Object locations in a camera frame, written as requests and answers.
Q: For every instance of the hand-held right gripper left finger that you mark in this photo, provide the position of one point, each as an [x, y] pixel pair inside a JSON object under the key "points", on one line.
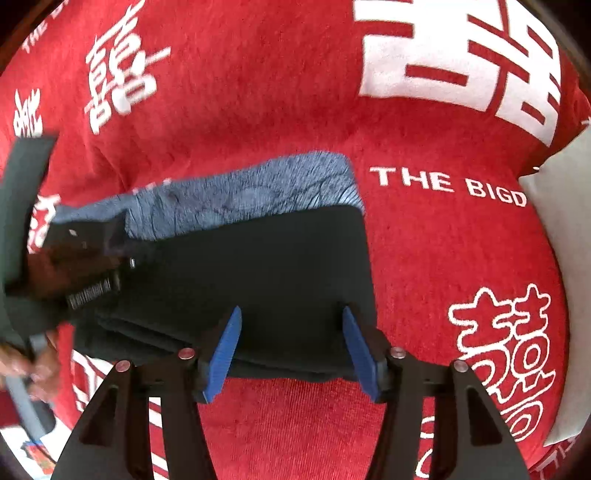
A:
{"points": [[224, 350]]}

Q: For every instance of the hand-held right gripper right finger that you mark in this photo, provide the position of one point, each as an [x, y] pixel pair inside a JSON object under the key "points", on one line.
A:
{"points": [[360, 355]]}

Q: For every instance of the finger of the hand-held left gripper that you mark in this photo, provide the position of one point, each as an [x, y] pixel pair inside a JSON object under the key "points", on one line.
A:
{"points": [[121, 244]]}

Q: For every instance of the black pants with blue trim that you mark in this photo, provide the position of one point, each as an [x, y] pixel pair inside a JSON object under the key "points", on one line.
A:
{"points": [[277, 267]]}

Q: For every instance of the person's left hand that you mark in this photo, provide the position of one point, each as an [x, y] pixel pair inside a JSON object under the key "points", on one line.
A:
{"points": [[39, 371]]}

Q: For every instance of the colourful paper item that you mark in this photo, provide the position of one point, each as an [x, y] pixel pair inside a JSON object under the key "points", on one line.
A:
{"points": [[37, 457]]}

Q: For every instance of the red printed blanket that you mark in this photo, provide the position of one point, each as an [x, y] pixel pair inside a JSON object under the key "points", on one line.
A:
{"points": [[286, 92]]}

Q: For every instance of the pale green cloth right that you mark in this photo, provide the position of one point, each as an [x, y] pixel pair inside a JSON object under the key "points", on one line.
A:
{"points": [[565, 258]]}

